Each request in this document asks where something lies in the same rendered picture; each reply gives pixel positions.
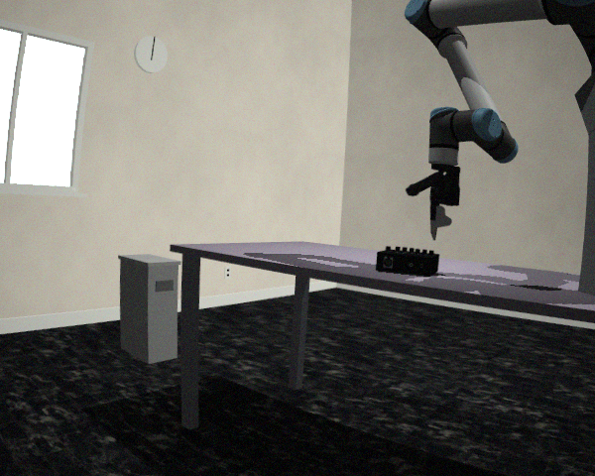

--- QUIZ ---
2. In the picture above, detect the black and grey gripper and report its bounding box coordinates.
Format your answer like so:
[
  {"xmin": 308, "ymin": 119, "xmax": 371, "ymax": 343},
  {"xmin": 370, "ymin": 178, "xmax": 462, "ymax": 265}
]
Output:
[{"xmin": 430, "ymin": 164, "xmax": 460, "ymax": 240}]

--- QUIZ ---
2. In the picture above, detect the black lighting desk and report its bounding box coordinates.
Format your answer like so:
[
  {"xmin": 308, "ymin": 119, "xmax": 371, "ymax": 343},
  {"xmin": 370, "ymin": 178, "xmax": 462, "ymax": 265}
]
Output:
[{"xmin": 376, "ymin": 246, "xmax": 439, "ymax": 277}]

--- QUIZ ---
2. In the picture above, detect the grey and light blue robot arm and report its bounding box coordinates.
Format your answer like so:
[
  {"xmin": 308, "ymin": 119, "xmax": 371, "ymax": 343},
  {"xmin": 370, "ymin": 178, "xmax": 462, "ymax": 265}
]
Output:
[{"xmin": 405, "ymin": 0, "xmax": 595, "ymax": 166}]

